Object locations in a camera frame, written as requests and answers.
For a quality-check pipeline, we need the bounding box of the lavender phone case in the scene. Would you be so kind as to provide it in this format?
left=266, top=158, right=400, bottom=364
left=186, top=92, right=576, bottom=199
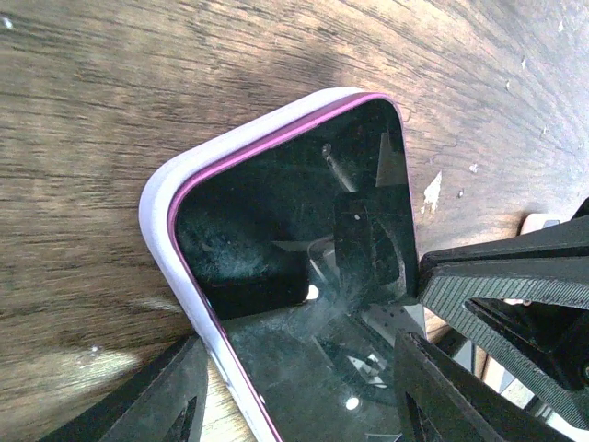
left=138, top=87, right=387, bottom=441

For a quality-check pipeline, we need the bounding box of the pink phone case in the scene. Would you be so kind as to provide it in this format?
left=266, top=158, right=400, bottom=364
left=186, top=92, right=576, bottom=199
left=519, top=214, right=560, bottom=235

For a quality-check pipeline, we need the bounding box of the dark red smartphone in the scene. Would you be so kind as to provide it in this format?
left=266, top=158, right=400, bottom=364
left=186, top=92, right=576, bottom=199
left=184, top=99, right=424, bottom=441

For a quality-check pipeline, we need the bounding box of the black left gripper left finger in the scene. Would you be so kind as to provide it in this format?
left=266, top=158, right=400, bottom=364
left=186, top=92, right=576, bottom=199
left=42, top=335, right=208, bottom=441

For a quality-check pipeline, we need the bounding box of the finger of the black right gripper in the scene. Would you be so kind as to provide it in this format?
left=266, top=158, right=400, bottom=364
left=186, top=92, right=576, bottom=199
left=418, top=202, right=588, bottom=307
left=421, top=295, right=588, bottom=430

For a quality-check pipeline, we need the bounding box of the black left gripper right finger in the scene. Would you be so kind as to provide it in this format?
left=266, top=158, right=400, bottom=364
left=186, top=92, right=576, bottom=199
left=394, top=332, right=561, bottom=441

